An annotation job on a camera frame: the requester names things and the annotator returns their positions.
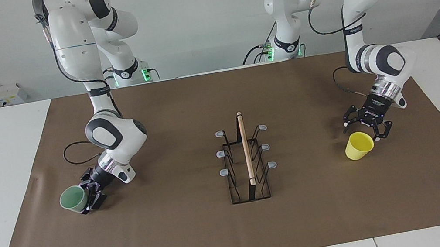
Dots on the brown paper table mat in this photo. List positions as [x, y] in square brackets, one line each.
[174, 228]

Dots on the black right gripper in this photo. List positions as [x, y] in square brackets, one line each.
[100, 177]

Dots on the pale green plastic cup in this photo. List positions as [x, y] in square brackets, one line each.
[73, 199]

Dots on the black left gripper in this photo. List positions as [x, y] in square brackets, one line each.
[374, 110]

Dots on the yellow plastic cup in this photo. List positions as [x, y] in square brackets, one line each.
[359, 146]

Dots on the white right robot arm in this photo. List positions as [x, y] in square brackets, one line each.
[75, 45]

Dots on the white wall socket box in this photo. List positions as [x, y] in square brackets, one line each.
[3, 96]

